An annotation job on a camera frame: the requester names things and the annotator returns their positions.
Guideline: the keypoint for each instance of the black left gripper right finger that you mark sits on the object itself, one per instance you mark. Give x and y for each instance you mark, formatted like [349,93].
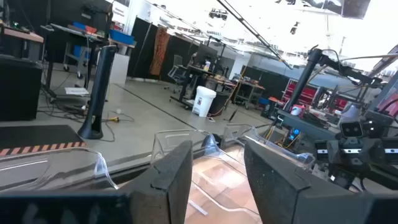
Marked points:
[273,186]

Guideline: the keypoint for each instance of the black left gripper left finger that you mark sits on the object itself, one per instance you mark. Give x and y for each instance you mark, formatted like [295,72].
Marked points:
[168,186]

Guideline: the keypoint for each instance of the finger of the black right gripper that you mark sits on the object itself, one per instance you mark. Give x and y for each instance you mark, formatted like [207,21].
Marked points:
[373,152]
[335,154]

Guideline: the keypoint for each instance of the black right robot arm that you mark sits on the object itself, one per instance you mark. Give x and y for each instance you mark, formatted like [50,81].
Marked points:
[385,179]

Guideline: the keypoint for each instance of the grey side desk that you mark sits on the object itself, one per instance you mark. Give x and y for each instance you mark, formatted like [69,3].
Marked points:
[308,127]

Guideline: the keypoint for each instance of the red white round object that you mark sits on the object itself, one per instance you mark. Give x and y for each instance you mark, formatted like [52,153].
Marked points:
[297,109]

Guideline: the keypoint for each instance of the red tool cabinet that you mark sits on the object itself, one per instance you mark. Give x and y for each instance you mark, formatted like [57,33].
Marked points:
[303,93]

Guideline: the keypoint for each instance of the white trash bin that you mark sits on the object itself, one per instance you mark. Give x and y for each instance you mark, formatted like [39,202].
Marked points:
[203,101]

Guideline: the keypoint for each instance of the black trash bin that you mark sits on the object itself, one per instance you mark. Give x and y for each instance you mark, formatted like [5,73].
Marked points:
[219,104]

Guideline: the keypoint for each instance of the grey office chair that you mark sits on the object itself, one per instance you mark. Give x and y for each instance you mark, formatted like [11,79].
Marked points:
[177,71]

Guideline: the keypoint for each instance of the white paper sheet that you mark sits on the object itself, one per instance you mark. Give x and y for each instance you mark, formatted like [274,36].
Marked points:
[76,91]

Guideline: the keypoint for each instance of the orange patterned cloth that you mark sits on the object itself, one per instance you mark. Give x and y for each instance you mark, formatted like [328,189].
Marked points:
[159,49]

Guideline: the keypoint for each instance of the black hazard-striped floor mat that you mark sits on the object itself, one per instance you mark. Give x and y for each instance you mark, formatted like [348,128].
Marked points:
[37,137]

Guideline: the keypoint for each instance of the blue storage bin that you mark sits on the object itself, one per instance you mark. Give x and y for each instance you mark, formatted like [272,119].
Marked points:
[122,36]

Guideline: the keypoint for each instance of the black workbench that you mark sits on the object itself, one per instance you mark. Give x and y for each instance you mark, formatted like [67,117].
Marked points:
[71,40]

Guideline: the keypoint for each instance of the black cabinet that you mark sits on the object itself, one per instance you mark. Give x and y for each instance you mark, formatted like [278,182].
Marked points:
[18,87]

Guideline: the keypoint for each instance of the wooden top desk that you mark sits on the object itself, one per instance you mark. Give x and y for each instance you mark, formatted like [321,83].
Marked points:
[21,34]

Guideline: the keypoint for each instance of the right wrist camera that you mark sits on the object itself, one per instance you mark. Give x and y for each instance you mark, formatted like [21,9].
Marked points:
[351,129]

